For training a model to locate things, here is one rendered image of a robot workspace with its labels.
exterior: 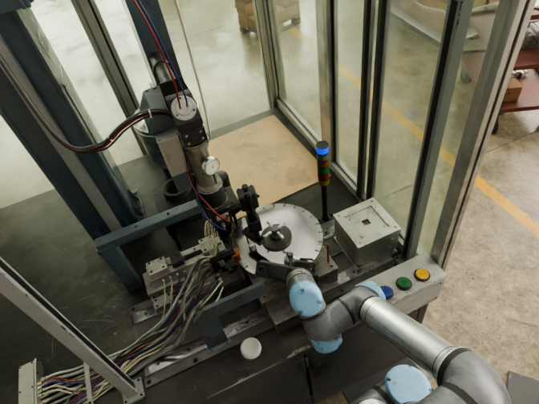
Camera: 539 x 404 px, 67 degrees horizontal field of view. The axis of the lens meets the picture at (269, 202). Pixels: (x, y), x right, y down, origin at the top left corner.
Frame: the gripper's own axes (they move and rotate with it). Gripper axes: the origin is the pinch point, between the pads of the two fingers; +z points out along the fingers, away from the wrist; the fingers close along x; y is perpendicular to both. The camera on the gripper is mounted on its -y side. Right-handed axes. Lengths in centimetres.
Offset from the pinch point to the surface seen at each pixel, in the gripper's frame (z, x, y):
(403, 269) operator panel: 2.6, -0.5, 40.2
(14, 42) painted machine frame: 0, 57, -85
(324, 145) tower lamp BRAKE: 17.8, 37.6, 11.2
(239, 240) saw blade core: 17.4, 0.8, -15.3
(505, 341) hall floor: 59, -48, 121
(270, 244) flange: 12.1, 1.4, -4.3
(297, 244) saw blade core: 11.5, 2.4, 4.9
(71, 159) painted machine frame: 21, 23, -77
